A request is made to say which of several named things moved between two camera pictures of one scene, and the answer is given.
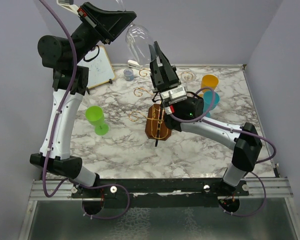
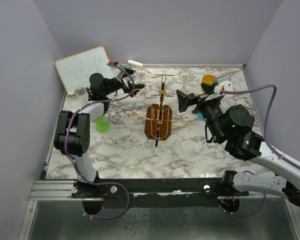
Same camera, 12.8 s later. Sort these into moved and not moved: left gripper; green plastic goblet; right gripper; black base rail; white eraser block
Moved: right gripper; left gripper
Not moved: white eraser block; green plastic goblet; black base rail
